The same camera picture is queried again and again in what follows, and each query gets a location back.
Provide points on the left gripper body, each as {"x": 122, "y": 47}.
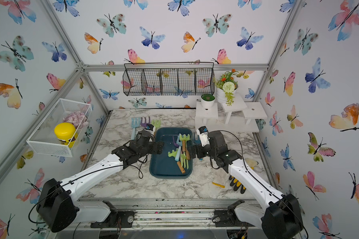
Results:
{"x": 154, "y": 149}

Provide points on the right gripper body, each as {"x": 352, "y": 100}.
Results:
{"x": 205, "y": 152}

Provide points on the purple rake pink handle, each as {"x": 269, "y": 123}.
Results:
{"x": 145, "y": 121}

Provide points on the teal fork yellow handle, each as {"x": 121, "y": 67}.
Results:
{"x": 196, "y": 141}

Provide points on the green wide fork wooden handle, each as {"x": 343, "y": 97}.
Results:
{"x": 156, "y": 123}

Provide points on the teal plastic storage box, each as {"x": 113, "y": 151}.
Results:
{"x": 162, "y": 166}

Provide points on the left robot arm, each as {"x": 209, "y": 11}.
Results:
{"x": 77, "y": 185}

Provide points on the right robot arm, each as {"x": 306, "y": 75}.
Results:
{"x": 263, "y": 191}

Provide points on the light blue rake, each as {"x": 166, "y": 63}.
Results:
{"x": 179, "y": 142}

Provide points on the yellow marker on table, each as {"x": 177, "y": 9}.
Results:
{"x": 218, "y": 185}

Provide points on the yellow black work glove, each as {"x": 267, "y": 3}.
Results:
{"x": 235, "y": 184}

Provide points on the white tiered display stand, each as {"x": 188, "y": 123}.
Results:
{"x": 241, "y": 116}

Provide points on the small white pot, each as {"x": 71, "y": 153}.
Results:
{"x": 207, "y": 101}

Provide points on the white pot with flowers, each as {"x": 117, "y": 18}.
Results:
{"x": 226, "y": 87}

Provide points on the pink flower bundle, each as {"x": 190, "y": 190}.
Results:
{"x": 78, "y": 119}

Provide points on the yellow lidded jar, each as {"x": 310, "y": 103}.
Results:
{"x": 66, "y": 133}

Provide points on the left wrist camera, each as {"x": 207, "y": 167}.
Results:
{"x": 150, "y": 128}

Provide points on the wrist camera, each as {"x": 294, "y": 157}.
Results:
{"x": 150, "y": 128}
{"x": 202, "y": 133}

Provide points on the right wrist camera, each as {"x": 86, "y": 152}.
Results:
{"x": 202, "y": 133}

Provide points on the purple tool pink handle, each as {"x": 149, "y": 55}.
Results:
{"x": 175, "y": 142}

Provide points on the green rake wooden handle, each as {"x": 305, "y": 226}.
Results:
{"x": 184, "y": 138}

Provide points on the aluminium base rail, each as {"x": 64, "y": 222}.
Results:
{"x": 173, "y": 217}

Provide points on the black wire wall basket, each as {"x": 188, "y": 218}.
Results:
{"x": 182, "y": 79}

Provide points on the white wire wall basket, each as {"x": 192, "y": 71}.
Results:
{"x": 43, "y": 139}

